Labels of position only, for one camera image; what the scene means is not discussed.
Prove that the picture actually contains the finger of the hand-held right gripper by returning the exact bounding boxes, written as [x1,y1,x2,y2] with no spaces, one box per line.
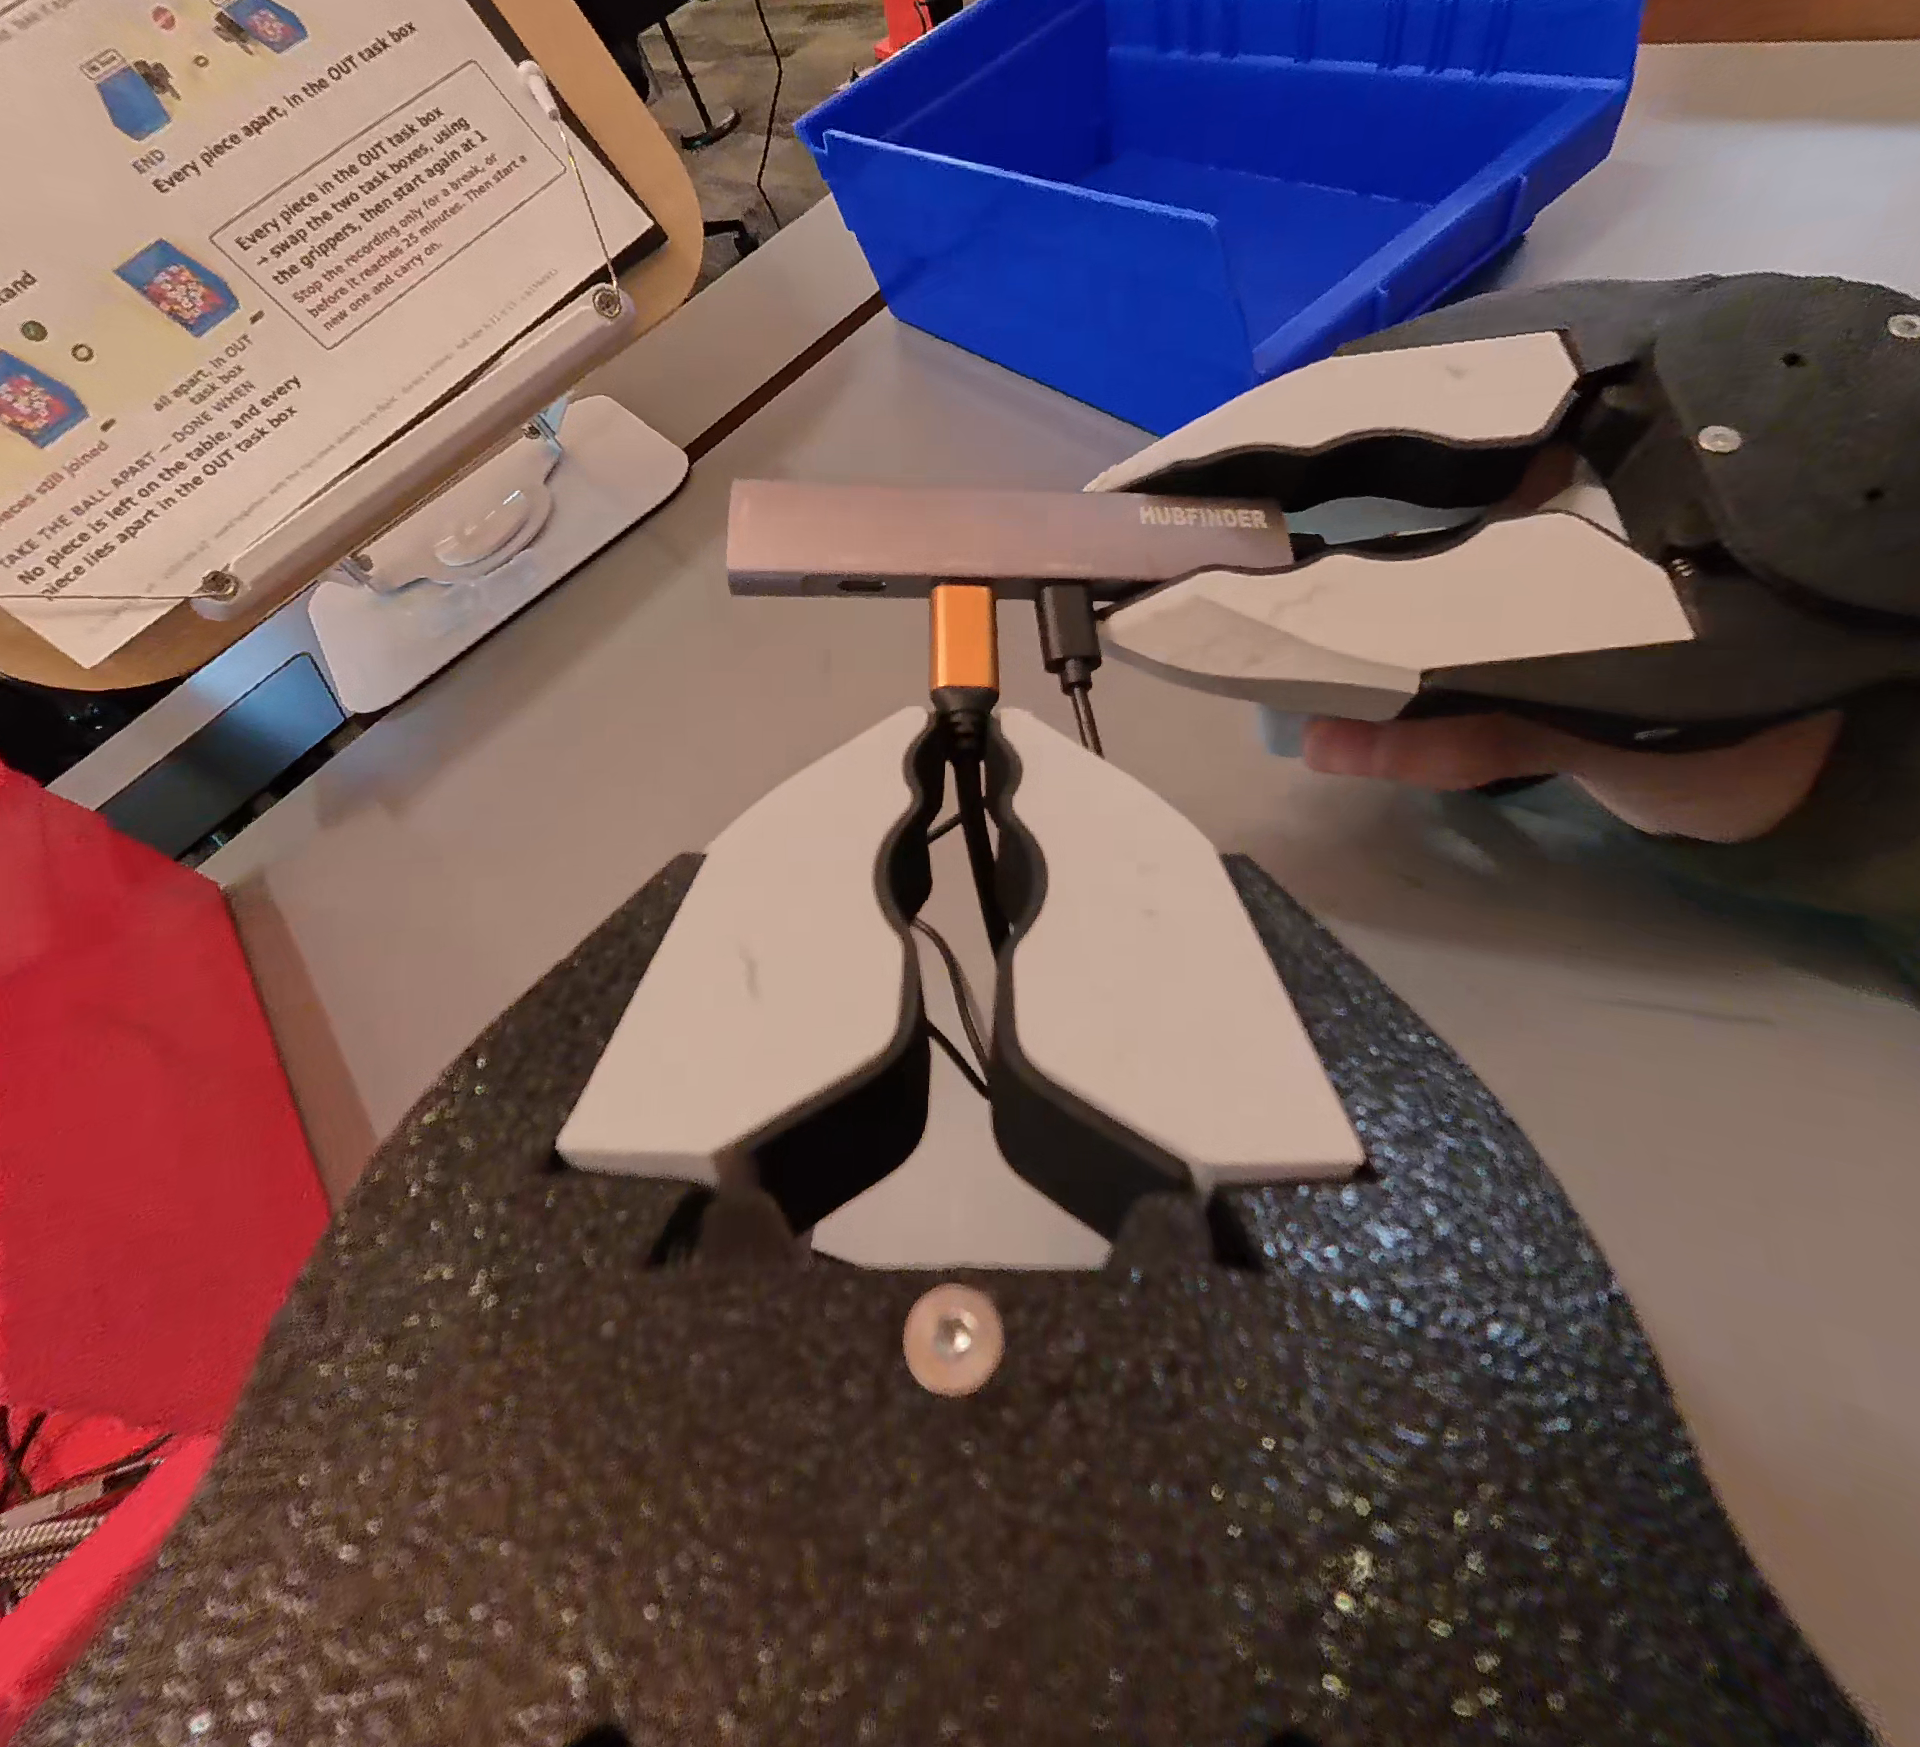
[1099,511,1700,727]
[1081,329,1581,537]

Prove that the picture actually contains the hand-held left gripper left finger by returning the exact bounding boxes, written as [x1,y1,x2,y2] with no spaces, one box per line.
[555,707,935,1234]

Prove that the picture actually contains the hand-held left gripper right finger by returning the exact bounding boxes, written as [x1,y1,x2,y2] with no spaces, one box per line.
[986,709,1370,1251]

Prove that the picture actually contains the blue plastic bin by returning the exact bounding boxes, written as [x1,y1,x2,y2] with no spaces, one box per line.
[794,0,1659,397]

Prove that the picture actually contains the black plug usb-c cable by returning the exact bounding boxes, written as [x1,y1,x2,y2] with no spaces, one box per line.
[1035,584,1113,763]

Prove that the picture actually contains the grey usb hub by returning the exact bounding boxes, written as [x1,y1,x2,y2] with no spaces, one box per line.
[726,480,1300,604]

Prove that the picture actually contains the orange plug usb-c cable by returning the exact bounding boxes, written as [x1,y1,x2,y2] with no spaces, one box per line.
[897,584,1024,1106]

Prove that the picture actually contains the red plastic bin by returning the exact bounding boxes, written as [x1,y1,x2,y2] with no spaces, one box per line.
[0,761,380,1696]

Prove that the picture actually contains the braided usb-c cable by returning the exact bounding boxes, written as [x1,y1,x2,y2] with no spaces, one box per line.
[0,1469,152,1610]

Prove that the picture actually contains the person's right hand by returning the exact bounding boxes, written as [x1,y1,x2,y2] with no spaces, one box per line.
[1298,709,1841,851]

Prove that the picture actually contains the wooden document stand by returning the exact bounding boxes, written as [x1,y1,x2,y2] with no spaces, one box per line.
[0,0,707,717]

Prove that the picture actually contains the printed instruction sheet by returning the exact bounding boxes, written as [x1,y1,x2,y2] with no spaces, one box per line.
[0,0,672,673]

